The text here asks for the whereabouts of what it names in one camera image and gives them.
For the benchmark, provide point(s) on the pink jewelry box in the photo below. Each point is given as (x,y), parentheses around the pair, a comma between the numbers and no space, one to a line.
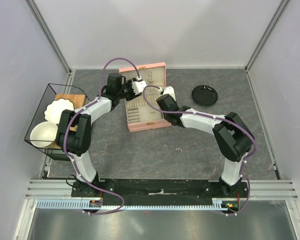
(138,112)

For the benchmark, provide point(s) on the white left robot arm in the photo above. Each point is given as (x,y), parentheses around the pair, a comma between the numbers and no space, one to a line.
(75,126)

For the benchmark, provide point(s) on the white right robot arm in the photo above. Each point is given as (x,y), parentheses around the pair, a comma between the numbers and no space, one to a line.
(233,137)

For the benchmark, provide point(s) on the black round plate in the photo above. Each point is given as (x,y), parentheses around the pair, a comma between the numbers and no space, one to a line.
(204,97)

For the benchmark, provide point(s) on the hair clips on plate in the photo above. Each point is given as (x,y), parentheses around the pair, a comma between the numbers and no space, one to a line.
(206,87)

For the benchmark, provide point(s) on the wooden board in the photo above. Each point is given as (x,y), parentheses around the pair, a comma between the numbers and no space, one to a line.
(79,100)

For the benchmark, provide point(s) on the white scalloped dish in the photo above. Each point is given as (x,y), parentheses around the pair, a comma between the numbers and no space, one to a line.
(54,110)

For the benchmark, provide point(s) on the white round bowl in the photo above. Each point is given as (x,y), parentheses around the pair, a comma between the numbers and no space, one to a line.
(43,134)

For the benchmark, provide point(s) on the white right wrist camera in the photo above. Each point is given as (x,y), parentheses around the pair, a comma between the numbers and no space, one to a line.
(170,91)

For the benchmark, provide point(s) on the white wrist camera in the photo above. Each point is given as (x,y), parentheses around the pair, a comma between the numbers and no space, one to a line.
(138,86)
(170,91)

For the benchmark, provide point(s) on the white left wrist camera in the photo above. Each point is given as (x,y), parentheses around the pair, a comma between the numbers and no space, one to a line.
(138,86)

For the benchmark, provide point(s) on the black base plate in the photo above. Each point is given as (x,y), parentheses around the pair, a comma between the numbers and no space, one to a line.
(160,191)

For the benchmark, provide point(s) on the black wire rack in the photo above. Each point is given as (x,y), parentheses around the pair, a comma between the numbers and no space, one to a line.
(53,92)

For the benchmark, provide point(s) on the slotted cable duct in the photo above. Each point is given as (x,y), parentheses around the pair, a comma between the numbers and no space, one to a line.
(85,204)

